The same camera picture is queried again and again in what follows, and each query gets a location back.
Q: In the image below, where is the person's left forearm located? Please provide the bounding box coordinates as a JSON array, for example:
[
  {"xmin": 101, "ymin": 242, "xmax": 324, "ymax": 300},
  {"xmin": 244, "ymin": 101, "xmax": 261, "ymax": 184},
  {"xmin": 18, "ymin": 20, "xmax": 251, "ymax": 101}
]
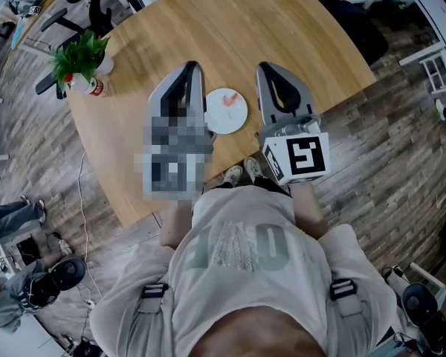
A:
[{"xmin": 159, "ymin": 199, "xmax": 194, "ymax": 249}]

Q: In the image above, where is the person's beige shirt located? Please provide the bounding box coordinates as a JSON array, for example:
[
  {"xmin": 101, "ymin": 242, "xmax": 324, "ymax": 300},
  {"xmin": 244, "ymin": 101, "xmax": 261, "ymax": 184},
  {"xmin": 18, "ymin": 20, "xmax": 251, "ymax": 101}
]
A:
[{"xmin": 90, "ymin": 184, "xmax": 399, "ymax": 357}]

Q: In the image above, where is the black office chair with armrests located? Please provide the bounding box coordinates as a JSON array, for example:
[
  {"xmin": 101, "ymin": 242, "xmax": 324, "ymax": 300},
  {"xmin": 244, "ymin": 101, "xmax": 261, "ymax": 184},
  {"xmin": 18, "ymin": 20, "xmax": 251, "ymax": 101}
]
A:
[{"xmin": 35, "ymin": 0, "xmax": 114, "ymax": 100}]

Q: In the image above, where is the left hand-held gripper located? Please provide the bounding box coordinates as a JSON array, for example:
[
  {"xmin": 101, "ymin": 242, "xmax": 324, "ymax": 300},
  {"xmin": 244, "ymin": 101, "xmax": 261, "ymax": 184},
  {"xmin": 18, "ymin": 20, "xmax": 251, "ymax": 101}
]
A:
[{"xmin": 133, "ymin": 61, "xmax": 217, "ymax": 202}]

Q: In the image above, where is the person's white shoe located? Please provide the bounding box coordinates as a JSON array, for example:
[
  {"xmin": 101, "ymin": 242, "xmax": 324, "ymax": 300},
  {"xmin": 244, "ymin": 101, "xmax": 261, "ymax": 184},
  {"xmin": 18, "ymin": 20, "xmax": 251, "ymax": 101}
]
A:
[
  {"xmin": 244, "ymin": 157, "xmax": 263, "ymax": 184},
  {"xmin": 222, "ymin": 164, "xmax": 245, "ymax": 187}
]

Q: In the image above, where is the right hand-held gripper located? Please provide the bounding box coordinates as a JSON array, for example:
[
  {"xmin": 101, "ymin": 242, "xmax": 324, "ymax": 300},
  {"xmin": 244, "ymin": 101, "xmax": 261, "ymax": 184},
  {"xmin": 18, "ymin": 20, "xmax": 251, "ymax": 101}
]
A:
[{"xmin": 255, "ymin": 62, "xmax": 331, "ymax": 186}]

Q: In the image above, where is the white cable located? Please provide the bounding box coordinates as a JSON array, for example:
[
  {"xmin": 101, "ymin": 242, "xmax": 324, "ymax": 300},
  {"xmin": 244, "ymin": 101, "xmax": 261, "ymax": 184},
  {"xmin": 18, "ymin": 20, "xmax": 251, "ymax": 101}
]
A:
[{"xmin": 77, "ymin": 152, "xmax": 106, "ymax": 298}]

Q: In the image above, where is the person's left white shoe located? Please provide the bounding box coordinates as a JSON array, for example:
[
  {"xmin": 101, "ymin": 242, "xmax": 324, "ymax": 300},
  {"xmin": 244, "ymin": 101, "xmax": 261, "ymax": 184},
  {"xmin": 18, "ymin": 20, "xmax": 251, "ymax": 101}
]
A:
[{"xmin": 222, "ymin": 164, "xmax": 245, "ymax": 187}]

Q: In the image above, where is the red white can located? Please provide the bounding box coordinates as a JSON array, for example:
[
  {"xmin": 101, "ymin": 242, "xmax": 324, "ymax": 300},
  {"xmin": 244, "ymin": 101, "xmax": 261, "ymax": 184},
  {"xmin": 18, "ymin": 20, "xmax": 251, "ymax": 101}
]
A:
[{"xmin": 64, "ymin": 73, "xmax": 106, "ymax": 97}]

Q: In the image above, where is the white round plate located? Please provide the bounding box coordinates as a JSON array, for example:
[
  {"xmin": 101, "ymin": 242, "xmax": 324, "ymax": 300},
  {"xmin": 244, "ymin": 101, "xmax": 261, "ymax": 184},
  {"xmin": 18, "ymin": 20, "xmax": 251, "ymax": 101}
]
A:
[{"xmin": 204, "ymin": 87, "xmax": 249, "ymax": 135}]

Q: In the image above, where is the black strap buckle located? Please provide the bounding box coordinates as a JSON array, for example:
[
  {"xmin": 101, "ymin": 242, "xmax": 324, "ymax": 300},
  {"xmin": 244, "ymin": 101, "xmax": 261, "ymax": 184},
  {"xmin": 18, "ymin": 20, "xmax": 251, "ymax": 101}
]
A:
[
  {"xmin": 329, "ymin": 278, "xmax": 358, "ymax": 300},
  {"xmin": 140, "ymin": 283, "xmax": 169, "ymax": 299}
]

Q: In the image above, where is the white table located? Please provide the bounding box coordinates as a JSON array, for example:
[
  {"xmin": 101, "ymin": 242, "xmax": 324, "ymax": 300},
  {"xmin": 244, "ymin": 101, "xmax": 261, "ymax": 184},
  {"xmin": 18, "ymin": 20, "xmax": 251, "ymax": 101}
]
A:
[{"xmin": 378, "ymin": 0, "xmax": 446, "ymax": 52}]

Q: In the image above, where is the person's right forearm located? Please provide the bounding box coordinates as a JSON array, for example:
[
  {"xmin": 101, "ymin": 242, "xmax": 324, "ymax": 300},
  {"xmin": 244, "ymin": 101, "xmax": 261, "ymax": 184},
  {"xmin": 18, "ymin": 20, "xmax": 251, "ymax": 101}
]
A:
[{"xmin": 291, "ymin": 182, "xmax": 330, "ymax": 238}]

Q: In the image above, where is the black round helmet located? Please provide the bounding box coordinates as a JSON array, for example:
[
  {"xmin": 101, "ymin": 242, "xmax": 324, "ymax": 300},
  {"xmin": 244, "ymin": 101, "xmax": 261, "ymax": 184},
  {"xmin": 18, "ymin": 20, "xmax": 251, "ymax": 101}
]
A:
[
  {"xmin": 50, "ymin": 257, "xmax": 87, "ymax": 292},
  {"xmin": 401, "ymin": 283, "xmax": 439, "ymax": 327}
]

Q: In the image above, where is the green potted plant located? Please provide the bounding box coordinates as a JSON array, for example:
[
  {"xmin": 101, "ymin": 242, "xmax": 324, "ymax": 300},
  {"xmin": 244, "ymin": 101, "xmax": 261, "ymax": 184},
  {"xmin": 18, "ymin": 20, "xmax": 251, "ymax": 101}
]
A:
[{"xmin": 50, "ymin": 30, "xmax": 114, "ymax": 89}]

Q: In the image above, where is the person's right white shoe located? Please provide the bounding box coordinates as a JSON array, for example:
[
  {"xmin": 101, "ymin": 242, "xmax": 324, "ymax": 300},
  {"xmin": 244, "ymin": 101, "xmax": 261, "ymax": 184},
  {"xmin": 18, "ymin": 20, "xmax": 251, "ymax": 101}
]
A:
[{"xmin": 244, "ymin": 157, "xmax": 263, "ymax": 184}]

